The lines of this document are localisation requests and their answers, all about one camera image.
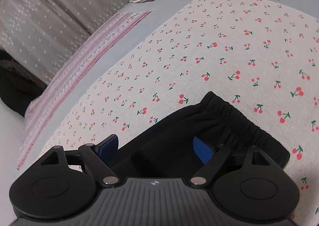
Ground black pants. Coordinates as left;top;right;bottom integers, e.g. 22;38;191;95
108;92;290;180

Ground pink striped blanket strip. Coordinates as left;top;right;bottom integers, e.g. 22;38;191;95
16;11;150;170

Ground cherry print bed sheet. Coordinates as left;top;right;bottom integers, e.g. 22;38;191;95
43;0;318;225

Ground grey star pattern curtain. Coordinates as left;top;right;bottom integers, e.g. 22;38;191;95
1;0;128;83

